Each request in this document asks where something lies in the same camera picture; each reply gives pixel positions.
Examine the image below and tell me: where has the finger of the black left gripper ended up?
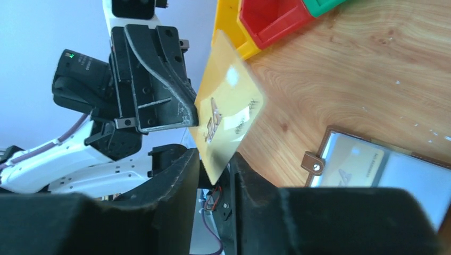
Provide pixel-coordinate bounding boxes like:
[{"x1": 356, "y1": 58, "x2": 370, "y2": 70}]
[{"x1": 124, "y1": 24, "x2": 198, "y2": 133}]

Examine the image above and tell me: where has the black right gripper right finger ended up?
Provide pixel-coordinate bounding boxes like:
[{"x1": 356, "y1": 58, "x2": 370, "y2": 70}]
[{"x1": 230, "y1": 153, "x2": 441, "y2": 254}]

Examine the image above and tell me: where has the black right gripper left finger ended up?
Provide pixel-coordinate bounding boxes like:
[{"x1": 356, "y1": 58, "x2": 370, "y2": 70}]
[{"x1": 1, "y1": 149, "x2": 199, "y2": 254}]

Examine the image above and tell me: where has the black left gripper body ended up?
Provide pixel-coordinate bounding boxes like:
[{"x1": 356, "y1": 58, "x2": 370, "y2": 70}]
[{"x1": 52, "y1": 24, "x2": 198, "y2": 161}]

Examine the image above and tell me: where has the gold striped card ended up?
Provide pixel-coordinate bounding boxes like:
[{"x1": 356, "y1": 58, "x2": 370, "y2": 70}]
[{"x1": 189, "y1": 30, "x2": 266, "y2": 185}]

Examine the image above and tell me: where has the brown leather card holder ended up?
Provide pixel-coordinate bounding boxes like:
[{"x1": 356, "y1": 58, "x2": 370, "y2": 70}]
[{"x1": 301, "y1": 125, "x2": 450, "y2": 233}]

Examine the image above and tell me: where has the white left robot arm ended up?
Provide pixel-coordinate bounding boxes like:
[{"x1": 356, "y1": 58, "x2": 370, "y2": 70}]
[{"x1": 1, "y1": 1, "x2": 198, "y2": 197}]

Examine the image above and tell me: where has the yellow plastic bin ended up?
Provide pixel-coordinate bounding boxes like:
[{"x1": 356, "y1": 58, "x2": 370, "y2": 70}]
[{"x1": 211, "y1": 0, "x2": 262, "y2": 60}]

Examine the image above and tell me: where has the red plastic bin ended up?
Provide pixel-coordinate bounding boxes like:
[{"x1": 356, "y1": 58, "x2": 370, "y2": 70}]
[{"x1": 239, "y1": 0, "x2": 314, "y2": 49}]

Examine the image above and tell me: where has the green plastic bin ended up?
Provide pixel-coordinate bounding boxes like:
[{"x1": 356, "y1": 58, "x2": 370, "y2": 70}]
[{"x1": 303, "y1": 0, "x2": 346, "y2": 18}]

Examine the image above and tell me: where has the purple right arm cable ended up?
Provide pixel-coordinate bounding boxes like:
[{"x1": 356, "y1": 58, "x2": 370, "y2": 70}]
[{"x1": 201, "y1": 197, "x2": 224, "y2": 255}]

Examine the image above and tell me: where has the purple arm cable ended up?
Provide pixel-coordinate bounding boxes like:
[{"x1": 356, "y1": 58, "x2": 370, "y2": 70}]
[
  {"x1": 201, "y1": 197, "x2": 224, "y2": 255},
  {"x1": 0, "y1": 112, "x2": 90, "y2": 169}
]

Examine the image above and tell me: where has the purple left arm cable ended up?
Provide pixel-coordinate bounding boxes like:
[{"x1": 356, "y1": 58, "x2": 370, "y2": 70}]
[{"x1": 0, "y1": 112, "x2": 90, "y2": 169}]

